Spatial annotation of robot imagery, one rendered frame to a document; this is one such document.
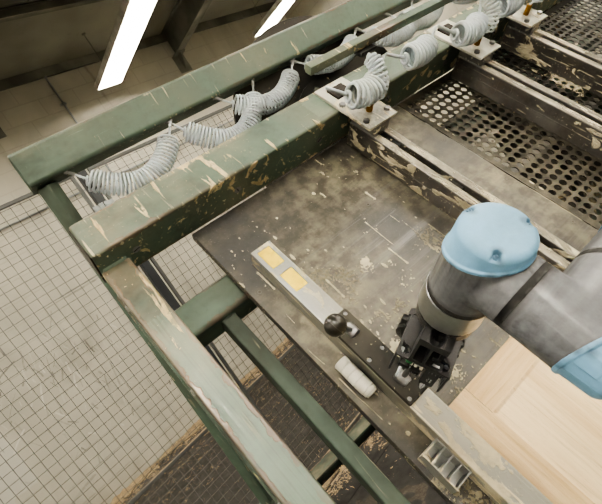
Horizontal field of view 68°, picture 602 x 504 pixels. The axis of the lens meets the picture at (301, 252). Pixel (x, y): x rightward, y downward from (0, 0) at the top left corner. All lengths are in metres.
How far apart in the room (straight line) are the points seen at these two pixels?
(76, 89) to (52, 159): 4.78
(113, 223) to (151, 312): 0.20
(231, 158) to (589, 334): 0.79
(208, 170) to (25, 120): 4.95
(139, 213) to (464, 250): 0.69
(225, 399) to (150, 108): 0.94
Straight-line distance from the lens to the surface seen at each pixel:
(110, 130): 1.42
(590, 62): 1.64
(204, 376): 0.80
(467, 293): 0.46
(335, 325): 0.71
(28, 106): 5.96
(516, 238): 0.44
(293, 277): 0.89
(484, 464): 0.82
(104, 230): 0.95
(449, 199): 1.07
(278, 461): 0.76
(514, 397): 0.91
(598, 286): 0.47
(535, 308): 0.44
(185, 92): 1.50
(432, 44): 1.23
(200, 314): 0.95
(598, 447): 0.94
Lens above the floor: 1.75
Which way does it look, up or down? 8 degrees down
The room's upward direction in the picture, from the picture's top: 33 degrees counter-clockwise
